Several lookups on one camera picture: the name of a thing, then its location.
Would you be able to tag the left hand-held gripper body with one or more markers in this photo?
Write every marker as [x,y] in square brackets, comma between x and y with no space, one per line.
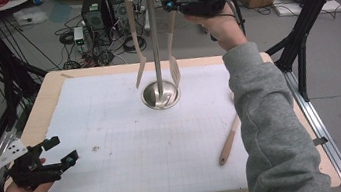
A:
[31,171]

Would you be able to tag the steel utensil stand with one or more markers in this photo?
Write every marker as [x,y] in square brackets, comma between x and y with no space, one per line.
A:
[154,44]

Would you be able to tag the beige solid spatula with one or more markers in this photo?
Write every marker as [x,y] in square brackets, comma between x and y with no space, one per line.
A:
[134,30]

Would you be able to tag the beige slotted spatula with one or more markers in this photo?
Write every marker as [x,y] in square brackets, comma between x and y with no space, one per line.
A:
[173,65]

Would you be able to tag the beige perforated skimmer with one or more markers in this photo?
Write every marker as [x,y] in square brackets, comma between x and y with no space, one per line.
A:
[228,148]

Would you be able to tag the person's right hand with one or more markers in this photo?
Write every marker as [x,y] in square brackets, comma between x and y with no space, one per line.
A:
[225,31]

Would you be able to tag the white grid paper mat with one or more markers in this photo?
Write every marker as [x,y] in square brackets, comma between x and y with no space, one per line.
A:
[118,170]

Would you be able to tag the narrow black computer tower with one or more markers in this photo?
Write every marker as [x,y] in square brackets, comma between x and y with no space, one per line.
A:
[120,12]

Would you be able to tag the large black computer tower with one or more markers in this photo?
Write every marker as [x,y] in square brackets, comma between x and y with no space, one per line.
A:
[95,19]

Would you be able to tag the small grey power supply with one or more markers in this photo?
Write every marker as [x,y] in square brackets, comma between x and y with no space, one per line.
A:
[79,38]

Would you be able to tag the white flat board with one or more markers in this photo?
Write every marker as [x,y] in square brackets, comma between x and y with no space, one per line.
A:
[311,7]

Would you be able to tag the black rail bracket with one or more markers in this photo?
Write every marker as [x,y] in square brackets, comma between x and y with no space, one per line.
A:
[319,141]

